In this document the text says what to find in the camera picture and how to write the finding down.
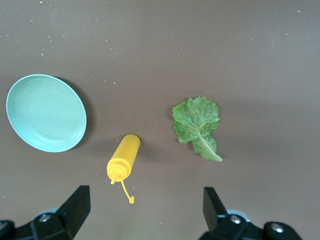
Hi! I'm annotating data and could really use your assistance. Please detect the yellow squeeze bottle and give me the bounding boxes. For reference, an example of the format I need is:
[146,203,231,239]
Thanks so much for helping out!
[106,134,141,205]

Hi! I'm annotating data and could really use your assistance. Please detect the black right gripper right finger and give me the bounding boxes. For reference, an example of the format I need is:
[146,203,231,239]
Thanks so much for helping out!
[198,186,304,240]

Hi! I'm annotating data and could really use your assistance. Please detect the light green plate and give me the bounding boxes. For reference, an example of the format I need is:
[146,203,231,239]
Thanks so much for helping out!
[5,73,88,153]

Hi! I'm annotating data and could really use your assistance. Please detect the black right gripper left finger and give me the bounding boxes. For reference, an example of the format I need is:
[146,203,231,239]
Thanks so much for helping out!
[0,185,91,240]

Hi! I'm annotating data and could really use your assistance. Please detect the green lettuce leaf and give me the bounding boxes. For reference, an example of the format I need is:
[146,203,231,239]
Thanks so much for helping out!
[171,96,223,163]

